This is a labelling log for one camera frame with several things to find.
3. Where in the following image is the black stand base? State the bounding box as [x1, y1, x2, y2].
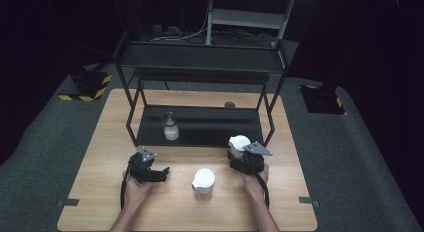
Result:
[298, 84, 347, 116]

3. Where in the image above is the white metal desk frame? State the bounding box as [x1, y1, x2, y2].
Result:
[204, 0, 323, 47]

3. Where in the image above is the grey tape strip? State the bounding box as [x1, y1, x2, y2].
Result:
[55, 198, 81, 208]
[298, 196, 321, 208]

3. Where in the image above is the floor cable bundle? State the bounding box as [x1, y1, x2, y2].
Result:
[149, 22, 278, 48]

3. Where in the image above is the person's right hand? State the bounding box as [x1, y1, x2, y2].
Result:
[239, 163, 271, 204]

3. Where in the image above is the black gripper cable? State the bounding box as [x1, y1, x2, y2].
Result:
[254, 173, 271, 210]
[119, 163, 132, 210]

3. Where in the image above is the glass jar with silver lid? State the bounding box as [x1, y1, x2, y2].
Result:
[161, 110, 181, 142]

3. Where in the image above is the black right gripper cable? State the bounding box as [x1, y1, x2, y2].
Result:
[254, 173, 271, 210]

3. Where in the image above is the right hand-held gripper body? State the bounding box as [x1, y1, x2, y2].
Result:
[229, 140, 274, 176]

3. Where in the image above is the yellow-black striped stand base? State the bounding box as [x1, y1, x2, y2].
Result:
[57, 69, 114, 103]

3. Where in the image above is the black metal shelf rack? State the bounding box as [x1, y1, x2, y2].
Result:
[112, 31, 292, 151]

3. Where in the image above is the person's left hand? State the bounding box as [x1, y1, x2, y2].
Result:
[122, 171, 155, 210]

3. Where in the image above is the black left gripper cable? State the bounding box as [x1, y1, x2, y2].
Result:
[119, 163, 132, 210]

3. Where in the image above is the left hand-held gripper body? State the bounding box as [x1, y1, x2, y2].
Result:
[127, 146, 159, 185]

